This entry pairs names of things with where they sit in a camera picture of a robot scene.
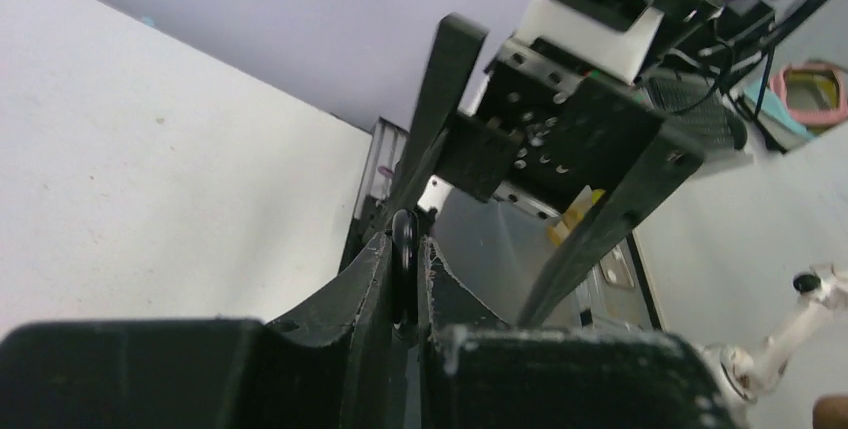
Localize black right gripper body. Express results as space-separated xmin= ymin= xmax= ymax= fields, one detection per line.
xmin=435 ymin=38 xmax=704 ymax=212

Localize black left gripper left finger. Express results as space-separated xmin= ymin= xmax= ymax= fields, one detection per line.
xmin=1 ymin=234 xmax=392 ymax=428

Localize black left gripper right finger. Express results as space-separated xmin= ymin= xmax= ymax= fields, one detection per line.
xmin=418 ymin=238 xmax=734 ymax=428

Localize black keyboard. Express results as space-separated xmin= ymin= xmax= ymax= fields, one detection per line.
xmin=644 ymin=71 xmax=753 ymax=179

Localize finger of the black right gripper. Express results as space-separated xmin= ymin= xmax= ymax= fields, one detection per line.
xmin=517 ymin=147 xmax=703 ymax=327
xmin=370 ymin=13 xmax=487 ymax=234

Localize yellow-capped bottle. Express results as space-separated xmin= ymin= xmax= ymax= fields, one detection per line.
xmin=547 ymin=186 xmax=605 ymax=246

